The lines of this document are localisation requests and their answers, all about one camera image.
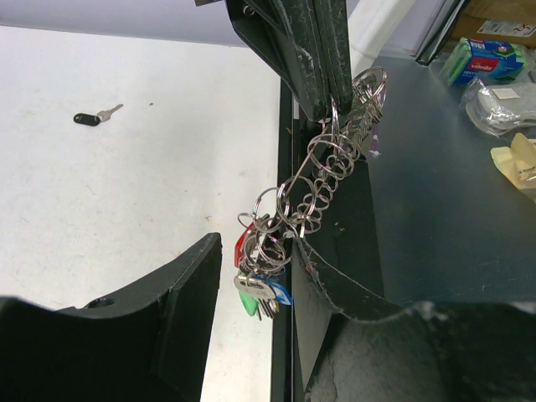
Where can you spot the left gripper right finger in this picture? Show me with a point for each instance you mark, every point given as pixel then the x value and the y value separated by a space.
pixel 426 352

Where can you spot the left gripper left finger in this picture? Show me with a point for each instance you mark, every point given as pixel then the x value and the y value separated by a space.
pixel 147 341

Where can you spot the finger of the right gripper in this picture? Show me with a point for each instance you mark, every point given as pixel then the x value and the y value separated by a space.
pixel 286 35
pixel 332 25

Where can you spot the green key tag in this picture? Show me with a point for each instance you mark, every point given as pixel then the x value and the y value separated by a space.
pixel 249 303

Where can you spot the red key tag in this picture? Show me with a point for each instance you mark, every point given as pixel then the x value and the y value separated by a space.
pixel 239 245

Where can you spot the blue key tag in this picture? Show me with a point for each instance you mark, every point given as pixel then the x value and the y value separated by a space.
pixel 268 289

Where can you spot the metal disc keyring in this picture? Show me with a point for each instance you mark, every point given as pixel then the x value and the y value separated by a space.
pixel 295 208

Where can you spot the black key tag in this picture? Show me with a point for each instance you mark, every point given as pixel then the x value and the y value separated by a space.
pixel 96 119

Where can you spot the blue green sponge pack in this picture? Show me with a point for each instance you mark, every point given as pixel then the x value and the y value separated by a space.
pixel 487 60

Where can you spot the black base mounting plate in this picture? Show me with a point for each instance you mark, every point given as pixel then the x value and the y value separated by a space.
pixel 326 210

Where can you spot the cardboard box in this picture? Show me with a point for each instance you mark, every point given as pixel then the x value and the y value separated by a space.
pixel 508 18

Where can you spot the clear plastic bag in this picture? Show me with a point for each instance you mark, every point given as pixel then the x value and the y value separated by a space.
pixel 499 109

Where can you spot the cream foam pieces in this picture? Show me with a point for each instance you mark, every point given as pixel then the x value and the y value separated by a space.
pixel 517 163

